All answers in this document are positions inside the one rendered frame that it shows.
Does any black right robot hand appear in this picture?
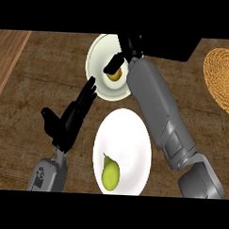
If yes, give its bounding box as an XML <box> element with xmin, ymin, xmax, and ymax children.
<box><xmin>102</xmin><ymin>33</ymin><xmax>146</xmax><ymax>76</ymax></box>

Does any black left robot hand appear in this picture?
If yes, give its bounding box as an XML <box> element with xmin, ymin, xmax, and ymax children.
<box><xmin>39</xmin><ymin>74</ymin><xmax>99</xmax><ymax>155</ymax></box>

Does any yellow lemon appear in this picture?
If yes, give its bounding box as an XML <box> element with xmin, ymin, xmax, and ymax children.
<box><xmin>106</xmin><ymin>67</ymin><xmax>124</xmax><ymax>83</ymax></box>

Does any cream bowl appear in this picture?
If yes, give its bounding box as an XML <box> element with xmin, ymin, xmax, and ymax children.
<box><xmin>84</xmin><ymin>32</ymin><xmax>135</xmax><ymax>103</ymax></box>

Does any white plate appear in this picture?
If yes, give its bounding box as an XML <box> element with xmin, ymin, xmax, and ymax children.
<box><xmin>90</xmin><ymin>106</ymin><xmax>155</xmax><ymax>197</ymax></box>

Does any black appliance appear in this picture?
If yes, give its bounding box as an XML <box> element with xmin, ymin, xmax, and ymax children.
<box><xmin>139</xmin><ymin>35</ymin><xmax>203</xmax><ymax>63</ymax></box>

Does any green pear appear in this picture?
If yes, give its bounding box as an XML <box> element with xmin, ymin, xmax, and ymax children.
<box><xmin>100</xmin><ymin>153</ymin><xmax>123</xmax><ymax>192</ymax></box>

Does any round wicker placemat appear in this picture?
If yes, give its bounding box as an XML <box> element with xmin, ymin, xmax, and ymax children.
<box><xmin>201</xmin><ymin>47</ymin><xmax>229</xmax><ymax>118</ymax></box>

